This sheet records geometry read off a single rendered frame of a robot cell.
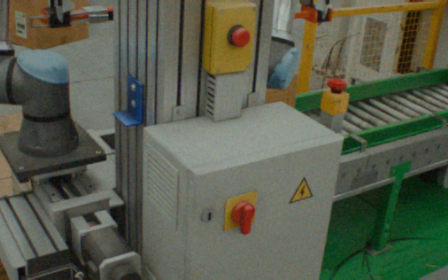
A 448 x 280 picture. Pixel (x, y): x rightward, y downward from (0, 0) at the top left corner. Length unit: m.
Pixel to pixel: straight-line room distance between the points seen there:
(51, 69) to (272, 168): 0.58
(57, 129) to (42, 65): 0.16
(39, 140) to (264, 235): 0.60
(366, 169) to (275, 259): 1.48
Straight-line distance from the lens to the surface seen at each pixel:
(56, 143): 1.46
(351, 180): 2.62
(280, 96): 2.36
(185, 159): 1.04
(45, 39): 3.65
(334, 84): 2.05
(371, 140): 2.78
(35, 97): 1.43
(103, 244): 1.24
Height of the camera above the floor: 1.72
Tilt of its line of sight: 26 degrees down
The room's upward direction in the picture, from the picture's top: 4 degrees clockwise
